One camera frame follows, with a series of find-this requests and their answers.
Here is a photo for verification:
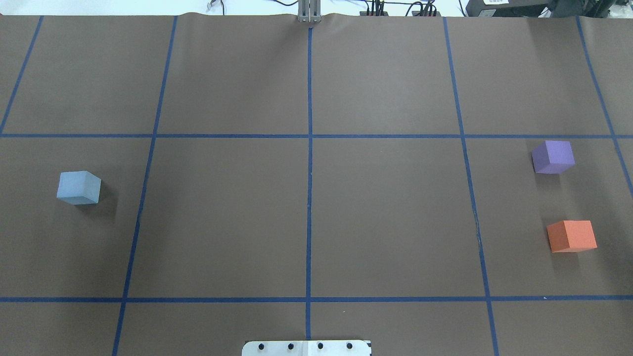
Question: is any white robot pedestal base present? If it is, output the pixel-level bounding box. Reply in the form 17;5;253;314
241;340;372;356

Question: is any light blue foam block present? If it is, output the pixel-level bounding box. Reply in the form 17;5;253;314
56;171;102;205

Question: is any purple foam block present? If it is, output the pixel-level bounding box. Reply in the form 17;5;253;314
531;140;576;174

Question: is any orange foam block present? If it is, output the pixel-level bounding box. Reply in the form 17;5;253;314
545;220;597;253

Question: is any aluminium frame post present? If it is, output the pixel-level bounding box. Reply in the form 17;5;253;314
298;0;322;23

